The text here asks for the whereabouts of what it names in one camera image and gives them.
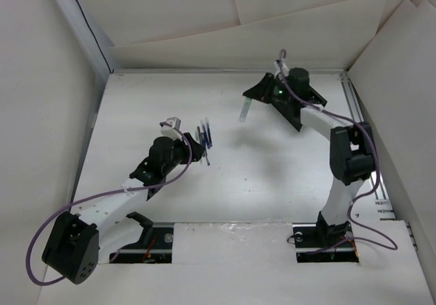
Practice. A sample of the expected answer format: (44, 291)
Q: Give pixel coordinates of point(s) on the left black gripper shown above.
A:
(182, 145)

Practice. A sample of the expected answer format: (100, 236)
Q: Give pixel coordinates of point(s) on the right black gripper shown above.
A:
(261, 90)

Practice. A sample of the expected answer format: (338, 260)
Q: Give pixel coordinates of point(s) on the green cap clear marker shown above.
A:
(245, 110)

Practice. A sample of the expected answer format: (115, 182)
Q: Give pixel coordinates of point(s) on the green grey pen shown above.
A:
(201, 140)

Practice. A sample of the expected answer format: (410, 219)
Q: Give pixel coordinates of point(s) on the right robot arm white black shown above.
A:
(351, 150)

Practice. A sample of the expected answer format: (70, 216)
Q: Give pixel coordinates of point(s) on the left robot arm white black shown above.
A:
(73, 247)

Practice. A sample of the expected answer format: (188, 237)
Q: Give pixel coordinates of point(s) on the black two-compartment pen holder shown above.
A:
(290, 111)

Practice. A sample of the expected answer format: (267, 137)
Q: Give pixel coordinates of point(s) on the dark blue pen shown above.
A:
(208, 132)

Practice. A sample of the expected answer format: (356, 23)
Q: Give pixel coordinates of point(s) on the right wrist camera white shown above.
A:
(282, 67)

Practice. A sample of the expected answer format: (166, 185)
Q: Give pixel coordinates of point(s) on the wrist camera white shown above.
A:
(282, 67)
(170, 128)

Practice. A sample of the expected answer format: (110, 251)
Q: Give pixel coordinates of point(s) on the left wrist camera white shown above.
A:
(170, 128)

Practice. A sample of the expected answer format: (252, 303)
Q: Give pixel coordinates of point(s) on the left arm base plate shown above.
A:
(154, 246)

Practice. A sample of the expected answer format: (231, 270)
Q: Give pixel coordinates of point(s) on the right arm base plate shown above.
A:
(315, 243)

